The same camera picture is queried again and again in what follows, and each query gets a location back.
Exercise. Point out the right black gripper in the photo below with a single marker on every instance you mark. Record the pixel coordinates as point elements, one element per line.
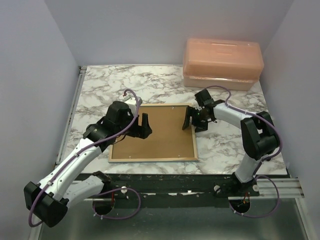
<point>191,111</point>

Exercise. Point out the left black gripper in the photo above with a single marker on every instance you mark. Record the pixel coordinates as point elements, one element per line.
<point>143,131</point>

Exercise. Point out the brown fibreboard backing board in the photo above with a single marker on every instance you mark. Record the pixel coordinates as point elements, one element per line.
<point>165,135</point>

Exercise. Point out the blue wooden picture frame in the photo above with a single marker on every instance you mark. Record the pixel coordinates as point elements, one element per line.
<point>195,140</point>

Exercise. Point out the orange translucent plastic box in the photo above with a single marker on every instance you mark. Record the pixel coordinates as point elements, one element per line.
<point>236,65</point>

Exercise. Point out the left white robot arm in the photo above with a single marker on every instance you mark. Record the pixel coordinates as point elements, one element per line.
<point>49,200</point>

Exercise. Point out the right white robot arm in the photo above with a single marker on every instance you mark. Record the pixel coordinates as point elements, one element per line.
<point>260,139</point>

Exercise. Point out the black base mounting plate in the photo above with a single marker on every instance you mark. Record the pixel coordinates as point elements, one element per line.
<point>162,192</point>

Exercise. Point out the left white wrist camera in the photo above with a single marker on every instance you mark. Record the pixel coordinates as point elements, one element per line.
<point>131,100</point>

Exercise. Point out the aluminium rail frame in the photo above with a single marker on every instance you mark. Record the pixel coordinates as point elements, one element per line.
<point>219,152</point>

